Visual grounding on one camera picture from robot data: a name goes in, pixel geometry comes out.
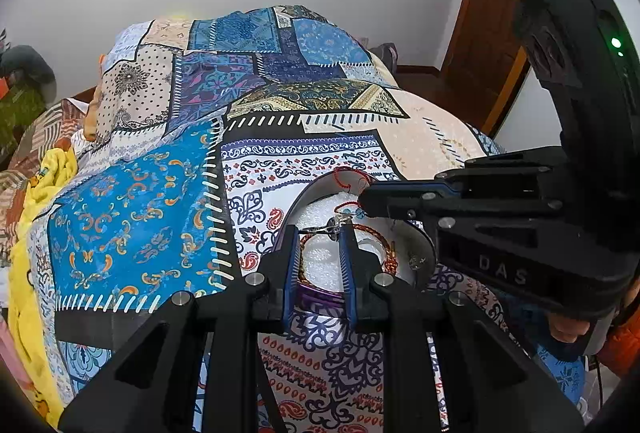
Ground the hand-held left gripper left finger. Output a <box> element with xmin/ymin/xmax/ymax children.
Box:
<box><xmin>57</xmin><ymin>224</ymin><xmax>303</xmax><ymax>433</ymax></box>

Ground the green patterned cloth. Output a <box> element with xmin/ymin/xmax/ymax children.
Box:
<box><xmin>0</xmin><ymin>80</ymin><xmax>47</xmax><ymax>150</ymax></box>

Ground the brown wooden door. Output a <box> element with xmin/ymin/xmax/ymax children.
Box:
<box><xmin>440</xmin><ymin>0</ymin><xmax>560</xmax><ymax>134</ymax></box>

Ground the grey purple bag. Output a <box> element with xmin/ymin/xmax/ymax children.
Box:
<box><xmin>369</xmin><ymin>42</ymin><xmax>399</xmax><ymax>70</ymax></box>

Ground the orange braided bracelet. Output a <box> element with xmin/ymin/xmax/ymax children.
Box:
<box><xmin>299</xmin><ymin>222</ymin><xmax>402</xmax><ymax>275</ymax></box>

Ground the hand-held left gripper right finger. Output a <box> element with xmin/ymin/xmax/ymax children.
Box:
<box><xmin>337</xmin><ymin>224</ymin><xmax>586</xmax><ymax>433</ymax></box>

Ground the yellow blanket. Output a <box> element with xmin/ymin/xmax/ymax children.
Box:
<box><xmin>7</xmin><ymin>145</ymin><xmax>81</xmax><ymax>429</ymax></box>

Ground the purple heart-shaped tin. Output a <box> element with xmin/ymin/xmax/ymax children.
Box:
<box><xmin>280</xmin><ymin>170</ymin><xmax>437</xmax><ymax>314</ymax></box>

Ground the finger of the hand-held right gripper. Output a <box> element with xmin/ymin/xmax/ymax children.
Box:
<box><xmin>358</xmin><ymin>178</ymin><xmax>567</xmax><ymax>235</ymax></box>
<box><xmin>434</xmin><ymin>147</ymin><xmax>568</xmax><ymax>194</ymax></box>

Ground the blue patchwork blanket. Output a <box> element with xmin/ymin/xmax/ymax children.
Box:
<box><xmin>30</xmin><ymin>4</ymin><xmax>587</xmax><ymax>433</ymax></box>

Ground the person's right hand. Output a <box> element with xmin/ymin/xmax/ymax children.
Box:
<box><xmin>547</xmin><ymin>310</ymin><xmax>608</xmax><ymax>355</ymax></box>

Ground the silver chain bracelet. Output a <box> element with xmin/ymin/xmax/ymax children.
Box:
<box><xmin>300</xmin><ymin>208</ymin><xmax>367</xmax><ymax>237</ymax></box>

